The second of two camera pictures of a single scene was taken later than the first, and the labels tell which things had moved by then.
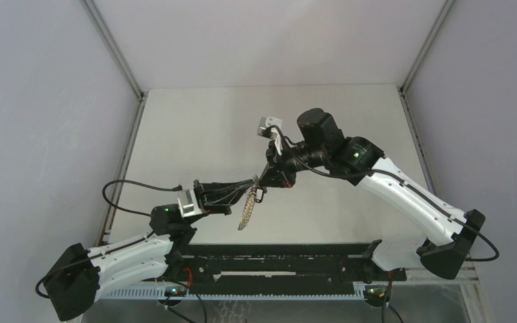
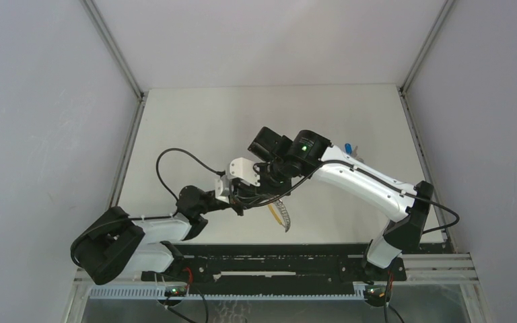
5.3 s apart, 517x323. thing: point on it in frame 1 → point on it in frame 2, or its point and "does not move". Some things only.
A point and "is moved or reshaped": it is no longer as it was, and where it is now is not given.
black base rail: [233, 269] does not move
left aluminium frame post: [118, 58] does not move
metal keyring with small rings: [250, 197] is moved or reshaped
